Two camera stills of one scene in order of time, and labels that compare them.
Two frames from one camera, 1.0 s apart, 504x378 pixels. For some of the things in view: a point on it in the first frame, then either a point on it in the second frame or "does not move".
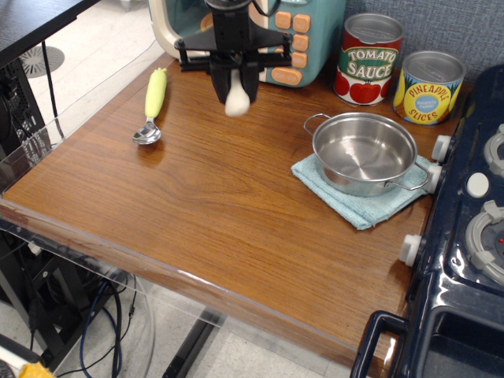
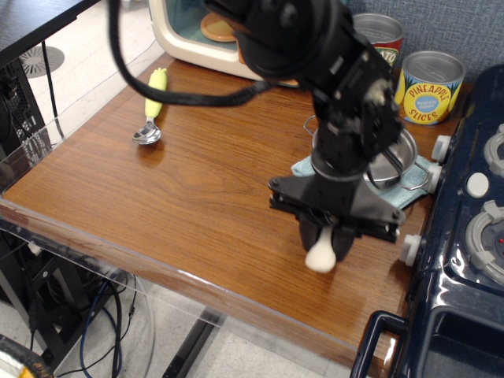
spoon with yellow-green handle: (150, 133) does not move
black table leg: (190, 356) does not move
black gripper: (234, 42) to (338, 197)
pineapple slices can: (428, 87) does not move
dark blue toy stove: (453, 326) does not move
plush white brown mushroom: (238, 101) to (322, 256)
